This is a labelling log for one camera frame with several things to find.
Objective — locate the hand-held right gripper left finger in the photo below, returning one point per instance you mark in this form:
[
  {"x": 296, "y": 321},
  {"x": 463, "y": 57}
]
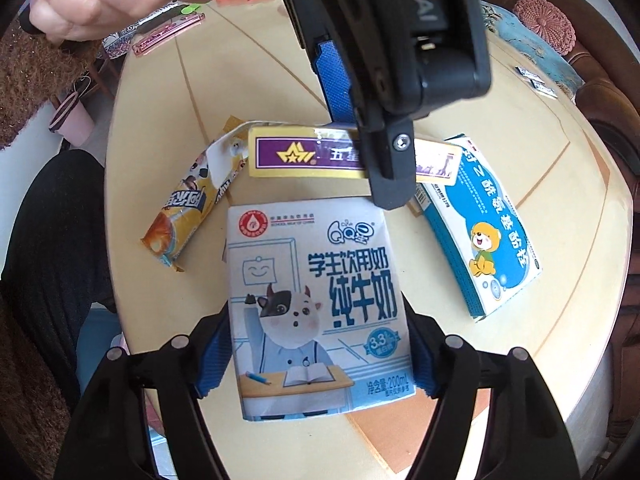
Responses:
[{"x": 215, "y": 360}]

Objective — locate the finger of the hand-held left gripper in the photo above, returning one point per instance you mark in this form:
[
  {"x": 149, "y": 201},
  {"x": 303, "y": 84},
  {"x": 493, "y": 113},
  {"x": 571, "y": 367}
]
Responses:
[
  {"x": 392, "y": 170},
  {"x": 336, "y": 85}
]

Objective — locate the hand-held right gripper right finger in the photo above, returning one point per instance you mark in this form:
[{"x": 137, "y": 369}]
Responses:
[{"x": 424, "y": 360}]

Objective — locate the gold cigarette box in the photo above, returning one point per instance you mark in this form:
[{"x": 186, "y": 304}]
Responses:
[{"x": 300, "y": 157}]

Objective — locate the white milk carton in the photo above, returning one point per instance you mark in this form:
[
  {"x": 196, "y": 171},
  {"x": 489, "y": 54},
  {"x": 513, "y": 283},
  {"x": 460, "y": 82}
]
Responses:
[{"x": 310, "y": 300}]

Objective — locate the blue medicine box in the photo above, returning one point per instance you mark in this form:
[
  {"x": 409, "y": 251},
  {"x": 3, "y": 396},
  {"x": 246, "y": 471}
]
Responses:
[{"x": 490, "y": 240}]

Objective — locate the pink round cushion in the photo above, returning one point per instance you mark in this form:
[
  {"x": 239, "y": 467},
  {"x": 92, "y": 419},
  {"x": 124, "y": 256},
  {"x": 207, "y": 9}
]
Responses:
[{"x": 545, "y": 25}]

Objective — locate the yellow snack wrapper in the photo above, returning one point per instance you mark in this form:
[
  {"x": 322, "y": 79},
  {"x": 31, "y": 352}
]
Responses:
[{"x": 185, "y": 210}]

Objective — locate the green plastic clip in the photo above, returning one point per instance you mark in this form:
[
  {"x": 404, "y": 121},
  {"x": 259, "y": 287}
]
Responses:
[{"x": 190, "y": 9}]

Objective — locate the pink phone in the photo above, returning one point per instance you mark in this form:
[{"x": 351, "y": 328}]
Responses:
[{"x": 167, "y": 32}]

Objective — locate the person's leg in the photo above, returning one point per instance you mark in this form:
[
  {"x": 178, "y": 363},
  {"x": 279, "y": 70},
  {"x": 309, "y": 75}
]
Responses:
[{"x": 55, "y": 250}]

